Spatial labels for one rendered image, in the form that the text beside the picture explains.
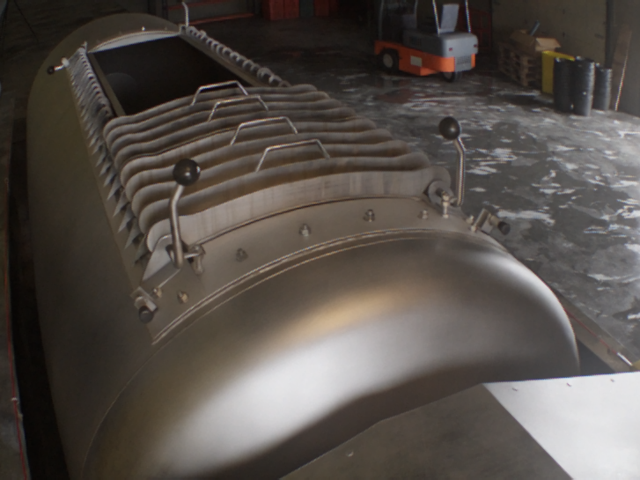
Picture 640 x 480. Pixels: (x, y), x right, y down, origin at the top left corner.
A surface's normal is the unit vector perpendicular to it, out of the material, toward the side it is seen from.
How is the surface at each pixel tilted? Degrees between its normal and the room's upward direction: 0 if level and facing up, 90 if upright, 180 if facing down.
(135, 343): 37
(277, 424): 69
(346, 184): 90
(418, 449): 0
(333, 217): 1
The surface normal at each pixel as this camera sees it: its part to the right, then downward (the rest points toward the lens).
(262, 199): 0.38, 0.42
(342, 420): 0.27, 0.11
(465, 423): -0.03, -0.88
